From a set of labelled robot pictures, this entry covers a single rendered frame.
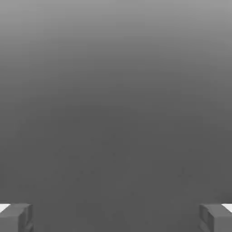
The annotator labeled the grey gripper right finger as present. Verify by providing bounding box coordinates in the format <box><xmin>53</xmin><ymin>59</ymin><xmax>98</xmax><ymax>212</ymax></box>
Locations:
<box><xmin>198</xmin><ymin>203</ymin><xmax>232</xmax><ymax>232</ymax></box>

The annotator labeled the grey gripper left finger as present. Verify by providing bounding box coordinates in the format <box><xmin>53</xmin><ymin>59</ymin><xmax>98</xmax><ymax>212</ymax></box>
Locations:
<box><xmin>0</xmin><ymin>203</ymin><xmax>34</xmax><ymax>232</ymax></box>

